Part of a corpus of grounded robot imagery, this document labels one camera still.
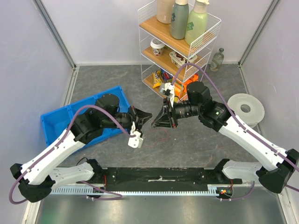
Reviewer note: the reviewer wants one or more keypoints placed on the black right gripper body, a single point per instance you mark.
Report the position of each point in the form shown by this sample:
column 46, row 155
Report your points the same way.
column 171, row 115

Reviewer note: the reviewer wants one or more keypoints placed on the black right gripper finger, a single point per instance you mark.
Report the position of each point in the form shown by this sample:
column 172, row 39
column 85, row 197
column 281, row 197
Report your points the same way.
column 163, row 114
column 161, row 122

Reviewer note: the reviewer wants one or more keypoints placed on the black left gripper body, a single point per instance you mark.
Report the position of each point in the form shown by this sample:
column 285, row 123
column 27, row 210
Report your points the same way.
column 135, row 118

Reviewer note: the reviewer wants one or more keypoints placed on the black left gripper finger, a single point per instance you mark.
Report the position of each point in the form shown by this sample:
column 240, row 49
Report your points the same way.
column 142, row 120
column 143, row 115

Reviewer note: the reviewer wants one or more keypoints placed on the white cable spool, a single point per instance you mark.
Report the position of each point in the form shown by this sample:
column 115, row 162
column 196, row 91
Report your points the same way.
column 248, row 108

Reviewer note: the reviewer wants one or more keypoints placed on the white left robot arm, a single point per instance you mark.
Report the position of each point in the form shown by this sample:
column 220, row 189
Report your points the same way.
column 37, row 178

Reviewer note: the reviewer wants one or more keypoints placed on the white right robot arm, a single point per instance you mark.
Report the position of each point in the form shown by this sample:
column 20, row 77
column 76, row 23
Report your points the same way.
column 274, row 165

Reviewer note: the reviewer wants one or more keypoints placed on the orange sponge box front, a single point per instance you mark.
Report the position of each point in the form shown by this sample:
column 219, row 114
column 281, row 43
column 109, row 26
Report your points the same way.
column 180, row 89

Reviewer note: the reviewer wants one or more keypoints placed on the orange sponge box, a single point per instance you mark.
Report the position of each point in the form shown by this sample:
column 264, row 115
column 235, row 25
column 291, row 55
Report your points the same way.
column 180, row 89
column 191, row 79

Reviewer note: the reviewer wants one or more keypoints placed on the yellow candy bag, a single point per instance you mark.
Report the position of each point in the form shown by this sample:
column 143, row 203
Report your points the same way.
column 156, row 79

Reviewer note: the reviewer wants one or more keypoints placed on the blue snack box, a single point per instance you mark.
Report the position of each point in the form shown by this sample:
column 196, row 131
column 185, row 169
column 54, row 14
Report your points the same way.
column 166, row 77

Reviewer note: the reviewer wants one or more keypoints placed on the orange sponge box rear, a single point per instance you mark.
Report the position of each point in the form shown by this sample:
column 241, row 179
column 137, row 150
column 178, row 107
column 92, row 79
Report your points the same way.
column 191, row 79

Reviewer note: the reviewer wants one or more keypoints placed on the white yogurt tub pack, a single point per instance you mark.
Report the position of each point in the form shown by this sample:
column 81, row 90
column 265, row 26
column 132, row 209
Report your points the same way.
column 179, row 60

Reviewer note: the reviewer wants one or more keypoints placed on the paper coffee cup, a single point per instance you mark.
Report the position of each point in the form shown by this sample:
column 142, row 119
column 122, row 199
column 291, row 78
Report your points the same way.
column 157, row 47

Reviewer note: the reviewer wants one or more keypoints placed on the clear glass bottle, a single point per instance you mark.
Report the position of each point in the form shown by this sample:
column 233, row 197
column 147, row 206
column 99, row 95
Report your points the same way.
column 217, row 60

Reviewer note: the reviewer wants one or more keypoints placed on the blue plastic divided bin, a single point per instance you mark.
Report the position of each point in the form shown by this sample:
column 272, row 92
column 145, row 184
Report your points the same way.
column 56, row 121

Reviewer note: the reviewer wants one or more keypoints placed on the light green pump bottle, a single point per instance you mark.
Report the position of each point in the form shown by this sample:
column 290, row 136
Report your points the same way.
column 197, row 21

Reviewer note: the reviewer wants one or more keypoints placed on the grey green pump bottle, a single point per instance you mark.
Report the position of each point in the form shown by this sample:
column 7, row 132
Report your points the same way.
column 179, row 18

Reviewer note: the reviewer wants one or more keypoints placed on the beige pump bottle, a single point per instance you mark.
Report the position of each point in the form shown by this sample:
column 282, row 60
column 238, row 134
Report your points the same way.
column 164, row 10

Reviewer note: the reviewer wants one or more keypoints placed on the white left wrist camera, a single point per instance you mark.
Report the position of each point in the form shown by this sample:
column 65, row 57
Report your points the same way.
column 137, row 140

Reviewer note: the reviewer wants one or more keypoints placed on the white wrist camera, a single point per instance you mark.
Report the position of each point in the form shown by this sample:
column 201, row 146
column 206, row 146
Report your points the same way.
column 137, row 140
column 167, row 89

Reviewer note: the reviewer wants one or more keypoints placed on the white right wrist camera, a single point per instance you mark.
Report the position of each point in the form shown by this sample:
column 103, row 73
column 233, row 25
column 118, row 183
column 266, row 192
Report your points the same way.
column 167, row 89

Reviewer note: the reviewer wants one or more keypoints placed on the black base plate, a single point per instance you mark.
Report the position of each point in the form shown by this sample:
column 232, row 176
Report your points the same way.
column 160, row 179

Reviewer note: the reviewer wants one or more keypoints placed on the white wire shelf rack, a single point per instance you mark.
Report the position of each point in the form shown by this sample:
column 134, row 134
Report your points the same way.
column 150, row 27

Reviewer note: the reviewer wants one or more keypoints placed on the grey slotted cable duct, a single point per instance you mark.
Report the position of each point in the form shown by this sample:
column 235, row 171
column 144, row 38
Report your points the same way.
column 87, row 190

